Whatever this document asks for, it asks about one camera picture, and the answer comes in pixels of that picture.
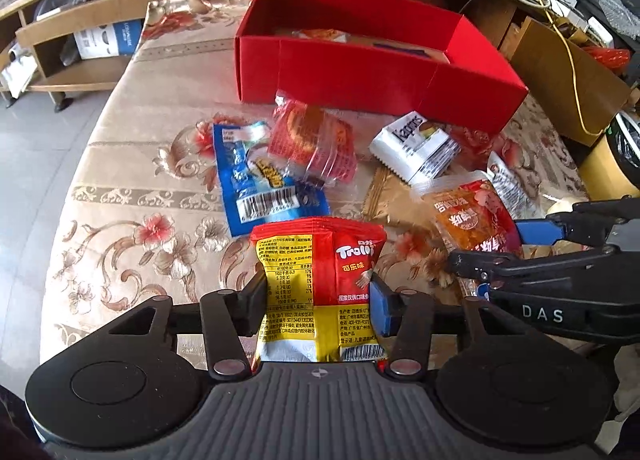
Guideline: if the red yellow Trolli packet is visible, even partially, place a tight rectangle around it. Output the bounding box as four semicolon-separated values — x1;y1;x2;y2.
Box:
250;217;387;362

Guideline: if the orange red snack packet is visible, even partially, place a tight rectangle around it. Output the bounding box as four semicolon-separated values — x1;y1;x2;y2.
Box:
411;170;523;258

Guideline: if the blue sausage snack packet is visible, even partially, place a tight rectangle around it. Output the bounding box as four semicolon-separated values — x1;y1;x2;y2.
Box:
212;121;330;237

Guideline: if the white Kapms snack packet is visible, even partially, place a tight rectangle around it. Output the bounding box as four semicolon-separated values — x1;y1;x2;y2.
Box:
369;112;460;187

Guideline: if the red clear pastry packet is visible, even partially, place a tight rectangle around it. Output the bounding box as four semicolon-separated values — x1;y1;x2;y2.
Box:
267;91;358;188

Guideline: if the clear bun bread packet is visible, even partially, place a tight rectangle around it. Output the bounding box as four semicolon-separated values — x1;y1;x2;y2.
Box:
486;151;544;220

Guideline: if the dark blue snack packet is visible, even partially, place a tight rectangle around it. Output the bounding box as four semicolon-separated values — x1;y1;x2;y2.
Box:
372;42;432;58

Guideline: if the gold cylindrical tin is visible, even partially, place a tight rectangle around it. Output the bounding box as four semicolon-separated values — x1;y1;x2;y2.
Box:
578;112;639;200

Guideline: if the floral beige tablecloth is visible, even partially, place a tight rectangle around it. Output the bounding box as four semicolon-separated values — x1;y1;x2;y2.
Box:
39;0;588;364

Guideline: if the brown cardboard box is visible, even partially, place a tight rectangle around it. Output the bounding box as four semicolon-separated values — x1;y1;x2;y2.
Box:
500;17;630;147

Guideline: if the red cardboard box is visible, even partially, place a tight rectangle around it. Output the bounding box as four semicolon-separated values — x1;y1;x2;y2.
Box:
234;0;528;134

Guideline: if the white blue carton box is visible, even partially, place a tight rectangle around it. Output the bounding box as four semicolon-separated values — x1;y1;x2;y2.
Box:
74;20;142;61

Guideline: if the yellow cable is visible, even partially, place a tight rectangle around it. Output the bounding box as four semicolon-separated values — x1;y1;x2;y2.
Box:
439;0;606;139

